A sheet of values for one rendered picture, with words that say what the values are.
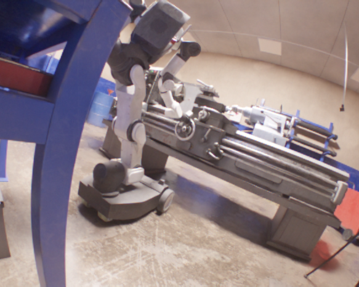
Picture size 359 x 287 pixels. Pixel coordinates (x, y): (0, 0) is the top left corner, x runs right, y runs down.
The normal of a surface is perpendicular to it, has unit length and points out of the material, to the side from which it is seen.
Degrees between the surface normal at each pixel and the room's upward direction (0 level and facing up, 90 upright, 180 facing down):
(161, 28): 90
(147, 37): 90
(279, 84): 90
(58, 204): 90
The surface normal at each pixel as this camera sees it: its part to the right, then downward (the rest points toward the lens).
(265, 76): -0.48, -0.09
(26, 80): 0.81, 0.33
